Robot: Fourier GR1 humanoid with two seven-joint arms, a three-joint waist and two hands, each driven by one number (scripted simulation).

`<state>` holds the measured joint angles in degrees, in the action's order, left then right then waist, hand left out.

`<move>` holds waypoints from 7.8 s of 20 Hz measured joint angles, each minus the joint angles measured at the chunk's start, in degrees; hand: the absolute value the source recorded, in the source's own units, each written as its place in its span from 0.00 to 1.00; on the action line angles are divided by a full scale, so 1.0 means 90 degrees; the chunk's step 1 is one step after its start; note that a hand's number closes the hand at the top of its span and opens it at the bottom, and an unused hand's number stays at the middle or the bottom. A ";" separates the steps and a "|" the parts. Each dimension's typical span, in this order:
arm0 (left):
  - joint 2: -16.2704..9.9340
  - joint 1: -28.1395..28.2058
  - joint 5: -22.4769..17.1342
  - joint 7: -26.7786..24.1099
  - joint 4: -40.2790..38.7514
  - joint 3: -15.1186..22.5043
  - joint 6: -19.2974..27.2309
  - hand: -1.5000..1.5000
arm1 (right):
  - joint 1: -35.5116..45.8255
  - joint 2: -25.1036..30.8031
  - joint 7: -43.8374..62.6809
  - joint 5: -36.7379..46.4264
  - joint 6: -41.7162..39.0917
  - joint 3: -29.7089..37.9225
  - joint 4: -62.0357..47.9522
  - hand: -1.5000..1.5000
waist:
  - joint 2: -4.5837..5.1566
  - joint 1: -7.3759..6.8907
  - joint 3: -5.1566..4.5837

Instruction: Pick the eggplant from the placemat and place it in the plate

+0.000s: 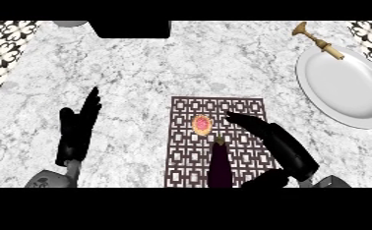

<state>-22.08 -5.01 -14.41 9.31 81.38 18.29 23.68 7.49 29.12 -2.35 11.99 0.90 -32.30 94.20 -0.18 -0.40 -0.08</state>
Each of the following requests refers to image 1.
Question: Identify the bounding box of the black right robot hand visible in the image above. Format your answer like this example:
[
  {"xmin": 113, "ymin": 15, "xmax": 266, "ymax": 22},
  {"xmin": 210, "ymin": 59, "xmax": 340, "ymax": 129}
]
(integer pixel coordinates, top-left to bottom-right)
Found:
[{"xmin": 225, "ymin": 110, "xmax": 322, "ymax": 189}]

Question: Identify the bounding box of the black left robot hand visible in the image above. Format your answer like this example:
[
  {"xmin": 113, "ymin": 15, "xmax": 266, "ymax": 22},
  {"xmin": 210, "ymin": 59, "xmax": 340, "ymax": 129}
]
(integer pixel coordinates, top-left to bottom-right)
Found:
[{"xmin": 54, "ymin": 86, "xmax": 104, "ymax": 168}]

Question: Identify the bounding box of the dark purple eggplant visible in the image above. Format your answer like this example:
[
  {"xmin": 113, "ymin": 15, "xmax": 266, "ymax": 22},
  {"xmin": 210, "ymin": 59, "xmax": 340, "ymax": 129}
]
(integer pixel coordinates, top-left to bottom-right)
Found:
[{"xmin": 207, "ymin": 137, "xmax": 235, "ymax": 189}]

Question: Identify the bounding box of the brown patterned placemat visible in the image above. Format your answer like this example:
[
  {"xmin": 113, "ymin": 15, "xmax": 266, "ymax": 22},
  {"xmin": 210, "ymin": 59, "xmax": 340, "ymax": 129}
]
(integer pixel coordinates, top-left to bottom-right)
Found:
[{"xmin": 163, "ymin": 95, "xmax": 286, "ymax": 189}]

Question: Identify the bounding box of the white oval plate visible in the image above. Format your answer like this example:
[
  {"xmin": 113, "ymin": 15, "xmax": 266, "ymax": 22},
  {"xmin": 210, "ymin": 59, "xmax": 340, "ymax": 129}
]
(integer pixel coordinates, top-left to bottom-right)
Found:
[{"xmin": 296, "ymin": 44, "xmax": 372, "ymax": 131}]

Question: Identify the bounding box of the pink and orange round fruit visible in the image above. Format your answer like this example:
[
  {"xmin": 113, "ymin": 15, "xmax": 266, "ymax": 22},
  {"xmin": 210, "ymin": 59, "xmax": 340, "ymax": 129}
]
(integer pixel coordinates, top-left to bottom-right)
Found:
[{"xmin": 191, "ymin": 114, "xmax": 215, "ymax": 137}]

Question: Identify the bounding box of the grey round object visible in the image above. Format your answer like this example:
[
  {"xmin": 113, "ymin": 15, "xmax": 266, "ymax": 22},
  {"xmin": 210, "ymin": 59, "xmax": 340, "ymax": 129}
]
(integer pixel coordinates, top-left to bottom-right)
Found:
[{"xmin": 51, "ymin": 21, "xmax": 89, "ymax": 29}]

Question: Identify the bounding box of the black appliance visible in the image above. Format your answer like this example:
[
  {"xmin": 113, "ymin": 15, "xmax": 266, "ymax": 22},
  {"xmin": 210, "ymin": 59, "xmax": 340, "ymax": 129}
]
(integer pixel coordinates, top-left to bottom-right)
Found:
[{"xmin": 89, "ymin": 21, "xmax": 173, "ymax": 39}]

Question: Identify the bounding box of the brass faucet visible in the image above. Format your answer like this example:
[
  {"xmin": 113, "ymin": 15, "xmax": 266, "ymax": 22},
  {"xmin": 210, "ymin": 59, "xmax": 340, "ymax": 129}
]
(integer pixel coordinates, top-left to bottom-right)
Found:
[{"xmin": 291, "ymin": 21, "xmax": 346, "ymax": 61}]

